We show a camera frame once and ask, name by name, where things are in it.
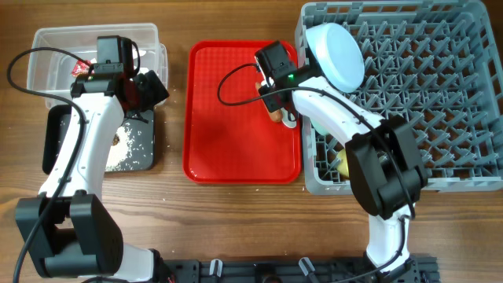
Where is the white plastic spoon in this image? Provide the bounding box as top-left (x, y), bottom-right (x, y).
top-left (282, 118), bottom-right (297, 129)

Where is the brown food scrap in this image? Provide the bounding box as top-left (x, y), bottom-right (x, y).
top-left (112, 134), bottom-right (119, 146)

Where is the pile of white rice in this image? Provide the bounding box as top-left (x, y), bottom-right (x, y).
top-left (57, 113), bottom-right (154, 172)

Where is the red snack wrapper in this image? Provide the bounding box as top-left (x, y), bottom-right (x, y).
top-left (71, 61), bottom-right (92, 77)

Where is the light blue plate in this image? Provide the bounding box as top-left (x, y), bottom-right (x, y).
top-left (306, 23), bottom-right (365, 93)

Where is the yellow plastic cup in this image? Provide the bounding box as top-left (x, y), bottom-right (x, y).
top-left (336, 149), bottom-right (350, 178)

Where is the white napkin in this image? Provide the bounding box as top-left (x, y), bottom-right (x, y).
top-left (133, 50), bottom-right (148, 73)

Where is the green bowl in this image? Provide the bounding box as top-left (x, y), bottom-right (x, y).
top-left (311, 120), bottom-right (330, 136)

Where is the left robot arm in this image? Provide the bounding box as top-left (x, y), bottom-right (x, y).
top-left (13, 71), bottom-right (173, 282)

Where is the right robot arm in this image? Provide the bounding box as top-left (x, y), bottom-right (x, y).
top-left (259, 66), bottom-right (428, 275)

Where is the grey dishwasher rack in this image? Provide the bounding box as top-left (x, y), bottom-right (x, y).
top-left (295, 1), bottom-right (502, 193)

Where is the black plastic tray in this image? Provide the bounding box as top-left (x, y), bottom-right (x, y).
top-left (42, 104), bottom-right (156, 174)

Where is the red serving tray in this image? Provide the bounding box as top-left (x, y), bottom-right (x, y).
top-left (182, 40), bottom-right (302, 185)

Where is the clear plastic bin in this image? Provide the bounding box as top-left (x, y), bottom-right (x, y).
top-left (27, 23), bottom-right (168, 99)

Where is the black mounting rail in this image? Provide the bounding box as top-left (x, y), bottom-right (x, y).
top-left (166, 255), bottom-right (442, 283)

